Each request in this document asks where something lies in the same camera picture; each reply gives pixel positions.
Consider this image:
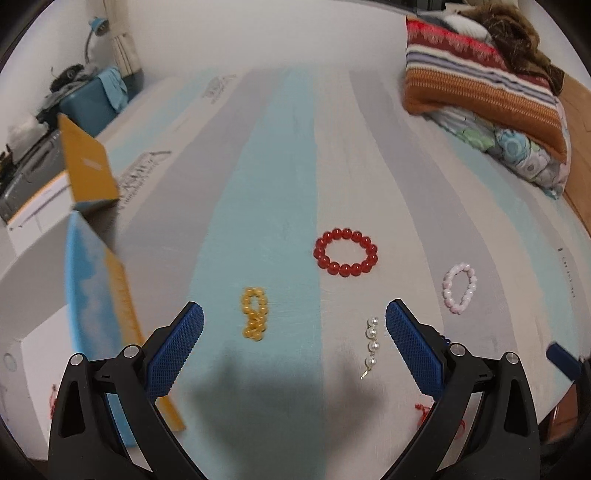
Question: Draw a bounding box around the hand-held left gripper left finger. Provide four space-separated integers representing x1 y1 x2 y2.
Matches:
48 301 206 480

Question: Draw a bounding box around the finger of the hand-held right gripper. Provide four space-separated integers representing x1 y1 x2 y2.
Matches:
546 342 583 381

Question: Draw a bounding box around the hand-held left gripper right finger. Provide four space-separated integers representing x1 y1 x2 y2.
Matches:
385 299 543 480

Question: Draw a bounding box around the red string gold bar bracelet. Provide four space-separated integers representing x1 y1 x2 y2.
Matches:
414 403 467 437

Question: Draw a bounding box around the yellow bead bracelet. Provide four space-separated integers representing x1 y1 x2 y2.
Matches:
240 286 270 342

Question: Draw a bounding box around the pale pink bead bracelet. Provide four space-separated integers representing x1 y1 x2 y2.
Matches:
442 262 478 315

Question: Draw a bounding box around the red bead bracelet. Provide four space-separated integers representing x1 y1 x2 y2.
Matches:
313 227 379 278

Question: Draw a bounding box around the white blue yellow cardboard box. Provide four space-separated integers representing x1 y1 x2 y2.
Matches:
0 113 188 462

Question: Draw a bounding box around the striped bed sheet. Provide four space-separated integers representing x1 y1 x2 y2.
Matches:
0 67 591 480

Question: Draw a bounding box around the grey suitcase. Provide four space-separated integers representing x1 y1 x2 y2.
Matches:
0 129 70 222

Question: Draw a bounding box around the blue suitcase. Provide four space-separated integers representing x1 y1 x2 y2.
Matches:
60 67 139 134

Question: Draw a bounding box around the light blue cloth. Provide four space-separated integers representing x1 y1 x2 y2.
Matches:
99 67 129 112

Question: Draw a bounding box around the striped knitted blanket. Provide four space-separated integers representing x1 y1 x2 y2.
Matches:
404 16 568 164

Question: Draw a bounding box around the beige curtain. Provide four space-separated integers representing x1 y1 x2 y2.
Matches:
111 32 141 77

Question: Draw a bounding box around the white grey pillow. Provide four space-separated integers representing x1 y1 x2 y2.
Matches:
441 13 490 38

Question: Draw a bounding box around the brown fur garment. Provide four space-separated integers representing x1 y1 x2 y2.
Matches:
457 0 566 95

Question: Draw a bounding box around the blue desk lamp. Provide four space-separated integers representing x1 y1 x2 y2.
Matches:
83 16 109 65

